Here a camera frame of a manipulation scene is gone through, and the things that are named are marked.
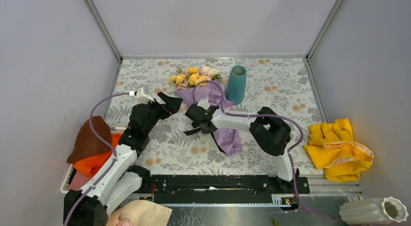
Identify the pink cloth in basket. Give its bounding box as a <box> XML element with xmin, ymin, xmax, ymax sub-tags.
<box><xmin>68</xmin><ymin>176</ymin><xmax>90</xmax><ymax>191</ymax></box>

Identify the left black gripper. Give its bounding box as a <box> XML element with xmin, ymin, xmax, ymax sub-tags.
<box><xmin>144</xmin><ymin>92</ymin><xmax>183</xmax><ymax>135</ymax></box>

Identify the white ribbed vase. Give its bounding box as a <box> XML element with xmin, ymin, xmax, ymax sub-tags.
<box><xmin>339</xmin><ymin>196</ymin><xmax>409</xmax><ymax>226</ymax></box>

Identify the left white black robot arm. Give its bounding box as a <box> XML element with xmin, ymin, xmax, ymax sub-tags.
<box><xmin>63</xmin><ymin>90</ymin><xmax>183</xmax><ymax>226</ymax></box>

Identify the white plastic basket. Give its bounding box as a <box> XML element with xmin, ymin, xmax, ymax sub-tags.
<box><xmin>60</xmin><ymin>164</ymin><xmax>77</xmax><ymax>194</ymax></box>

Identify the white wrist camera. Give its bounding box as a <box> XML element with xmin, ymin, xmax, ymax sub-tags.
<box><xmin>129</xmin><ymin>85</ymin><xmax>155</xmax><ymax>104</ymax></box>
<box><xmin>197</xmin><ymin>98</ymin><xmax>210</xmax><ymax>110</ymax></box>

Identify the brown cloth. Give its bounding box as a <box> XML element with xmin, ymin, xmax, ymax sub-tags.
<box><xmin>66</xmin><ymin>116</ymin><xmax>112</xmax><ymax>163</ymax></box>

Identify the orange cloth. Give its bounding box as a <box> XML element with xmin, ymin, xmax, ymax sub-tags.
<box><xmin>72</xmin><ymin>133</ymin><xmax>112</xmax><ymax>178</ymax></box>

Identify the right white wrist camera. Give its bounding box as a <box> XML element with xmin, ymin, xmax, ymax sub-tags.
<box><xmin>197</xmin><ymin>98</ymin><xmax>210</xmax><ymax>110</ymax></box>

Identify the yellow pink flower bunch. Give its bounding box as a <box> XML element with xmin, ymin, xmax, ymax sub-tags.
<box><xmin>169</xmin><ymin>65</ymin><xmax>222</xmax><ymax>91</ymax></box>

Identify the black ribbon gold lettering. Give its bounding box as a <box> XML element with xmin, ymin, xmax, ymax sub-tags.
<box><xmin>183</xmin><ymin>122</ymin><xmax>205</xmax><ymax>136</ymax></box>

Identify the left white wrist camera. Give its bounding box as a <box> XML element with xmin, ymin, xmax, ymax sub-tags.
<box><xmin>129</xmin><ymin>85</ymin><xmax>155</xmax><ymax>104</ymax></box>

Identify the floral patterned table mat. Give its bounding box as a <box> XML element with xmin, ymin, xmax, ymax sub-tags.
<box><xmin>105</xmin><ymin>58</ymin><xmax>321</xmax><ymax>175</ymax></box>

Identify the yellow cloth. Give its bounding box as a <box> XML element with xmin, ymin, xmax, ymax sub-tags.
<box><xmin>304</xmin><ymin>118</ymin><xmax>375</xmax><ymax>182</ymax></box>

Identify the teal ceramic vase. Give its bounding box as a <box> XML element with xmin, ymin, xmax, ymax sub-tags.
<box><xmin>225</xmin><ymin>65</ymin><xmax>247</xmax><ymax>105</ymax></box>

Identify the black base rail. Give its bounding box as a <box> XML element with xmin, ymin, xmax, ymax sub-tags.
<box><xmin>135</xmin><ymin>175</ymin><xmax>310</xmax><ymax>205</ymax></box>

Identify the brown paper bag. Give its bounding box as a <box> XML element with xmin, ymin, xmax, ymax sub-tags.
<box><xmin>107</xmin><ymin>200</ymin><xmax>172</xmax><ymax>226</ymax></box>

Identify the purple wrapping paper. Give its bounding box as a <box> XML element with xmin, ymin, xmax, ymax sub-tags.
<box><xmin>176</xmin><ymin>80</ymin><xmax>243</xmax><ymax>156</ymax></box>

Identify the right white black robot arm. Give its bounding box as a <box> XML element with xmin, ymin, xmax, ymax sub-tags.
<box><xmin>185</xmin><ymin>103</ymin><xmax>303</xmax><ymax>193</ymax></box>

